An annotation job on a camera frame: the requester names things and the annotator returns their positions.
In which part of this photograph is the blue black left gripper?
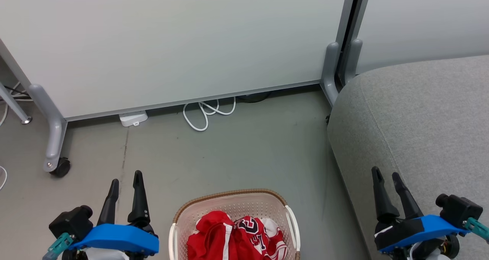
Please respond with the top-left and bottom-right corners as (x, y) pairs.
(71, 171), (159, 256)

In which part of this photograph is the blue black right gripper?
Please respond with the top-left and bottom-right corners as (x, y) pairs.
(371, 167), (471, 258)

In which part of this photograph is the red basketball jersey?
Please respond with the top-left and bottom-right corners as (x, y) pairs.
(186, 210), (288, 260)

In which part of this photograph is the grey fabric sofa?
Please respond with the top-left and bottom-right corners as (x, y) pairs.
(327, 55), (489, 260)

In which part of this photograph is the black caster wheel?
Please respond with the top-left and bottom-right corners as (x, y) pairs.
(50, 157), (71, 178)

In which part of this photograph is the white power adapter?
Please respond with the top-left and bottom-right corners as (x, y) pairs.
(119, 111), (149, 127)

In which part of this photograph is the long grey partition leg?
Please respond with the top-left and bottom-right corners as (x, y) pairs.
(28, 84), (68, 173)

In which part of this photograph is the white laundry basket brown rim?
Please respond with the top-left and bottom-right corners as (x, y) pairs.
(168, 188), (301, 260)

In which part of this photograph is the short grey partition leg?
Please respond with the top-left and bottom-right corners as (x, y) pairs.
(320, 42), (341, 107)
(343, 39), (363, 86)

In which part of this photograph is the grey metal table leg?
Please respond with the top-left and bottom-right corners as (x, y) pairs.
(0, 82), (32, 125)

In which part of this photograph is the wide white partition panel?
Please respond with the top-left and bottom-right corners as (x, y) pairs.
(0, 0), (358, 122)

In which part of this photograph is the narrow white partition panel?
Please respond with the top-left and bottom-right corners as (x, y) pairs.
(353, 0), (489, 75)

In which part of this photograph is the looped white power cable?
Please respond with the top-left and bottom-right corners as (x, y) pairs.
(182, 96), (237, 132)

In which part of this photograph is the black floor cable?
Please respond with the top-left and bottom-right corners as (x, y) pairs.
(236, 91), (272, 103)

